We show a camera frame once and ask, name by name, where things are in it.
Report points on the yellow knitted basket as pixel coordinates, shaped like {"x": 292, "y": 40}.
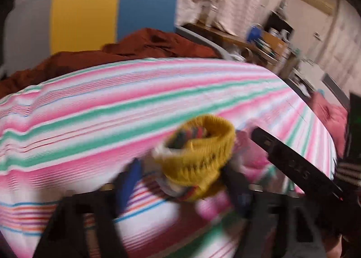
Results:
{"x": 197, "y": 162}

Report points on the dark red cloth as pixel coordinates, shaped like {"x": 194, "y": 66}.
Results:
{"x": 84, "y": 60}

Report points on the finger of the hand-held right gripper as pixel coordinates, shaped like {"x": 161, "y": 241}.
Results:
{"x": 293, "y": 165}

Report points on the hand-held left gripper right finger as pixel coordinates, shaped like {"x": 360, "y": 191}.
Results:
{"x": 238, "y": 193}

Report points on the pink cushion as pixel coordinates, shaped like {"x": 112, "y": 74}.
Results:
{"x": 330, "y": 117}

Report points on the wooden desk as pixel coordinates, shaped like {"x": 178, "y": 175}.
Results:
{"x": 225, "y": 41}

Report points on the striped tablecloth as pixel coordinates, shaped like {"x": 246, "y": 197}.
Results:
{"x": 98, "y": 111}

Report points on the black shelf box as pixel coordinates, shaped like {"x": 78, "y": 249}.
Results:
{"x": 277, "y": 20}

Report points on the wall air conditioner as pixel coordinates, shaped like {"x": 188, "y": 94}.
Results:
{"x": 316, "y": 1}

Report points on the grey yellow blue chair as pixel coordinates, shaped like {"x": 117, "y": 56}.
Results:
{"x": 84, "y": 13}

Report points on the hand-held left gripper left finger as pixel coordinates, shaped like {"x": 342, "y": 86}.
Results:
{"x": 131, "y": 182}

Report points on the cardboard box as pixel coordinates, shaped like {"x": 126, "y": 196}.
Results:
{"x": 276, "y": 44}

